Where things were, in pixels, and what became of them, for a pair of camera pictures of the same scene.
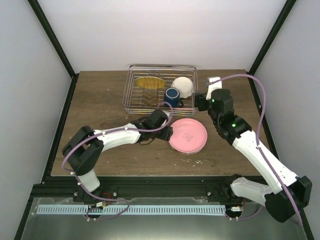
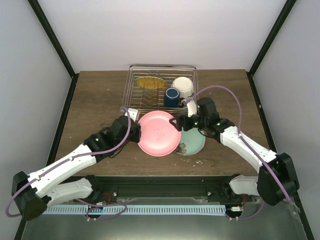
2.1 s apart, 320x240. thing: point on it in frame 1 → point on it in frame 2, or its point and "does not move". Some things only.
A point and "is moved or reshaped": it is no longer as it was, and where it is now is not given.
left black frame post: (39, 13) does not move
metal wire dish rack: (148, 85) does not move
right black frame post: (284, 14) does not move
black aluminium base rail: (140, 187) does not move
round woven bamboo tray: (150, 82) does not move
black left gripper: (167, 134) → (136, 138)
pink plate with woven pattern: (189, 135) is moved or reshaped
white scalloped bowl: (185, 86) does not move
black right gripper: (199, 101) → (186, 128)
